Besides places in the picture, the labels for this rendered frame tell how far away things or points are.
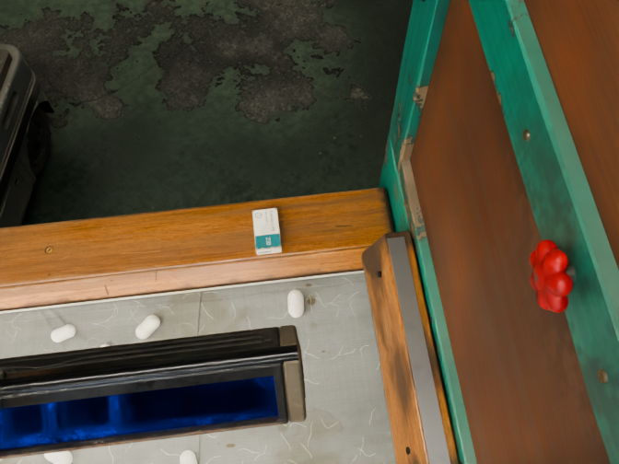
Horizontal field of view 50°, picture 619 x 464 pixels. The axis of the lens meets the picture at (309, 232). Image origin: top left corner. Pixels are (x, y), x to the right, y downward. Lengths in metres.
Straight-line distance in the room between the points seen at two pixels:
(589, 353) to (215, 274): 0.61
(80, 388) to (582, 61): 0.41
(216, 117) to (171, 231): 1.07
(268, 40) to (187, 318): 1.37
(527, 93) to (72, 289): 0.69
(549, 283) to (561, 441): 0.15
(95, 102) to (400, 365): 1.51
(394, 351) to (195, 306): 0.29
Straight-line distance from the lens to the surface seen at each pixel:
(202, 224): 0.95
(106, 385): 0.53
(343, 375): 0.89
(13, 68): 1.79
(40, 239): 1.00
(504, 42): 0.50
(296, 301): 0.90
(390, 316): 0.81
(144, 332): 0.91
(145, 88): 2.10
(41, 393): 0.55
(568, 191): 0.42
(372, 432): 0.88
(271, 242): 0.91
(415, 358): 0.78
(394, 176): 0.92
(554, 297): 0.41
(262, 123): 1.97
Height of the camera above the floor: 1.61
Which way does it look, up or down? 64 degrees down
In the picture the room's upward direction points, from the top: straight up
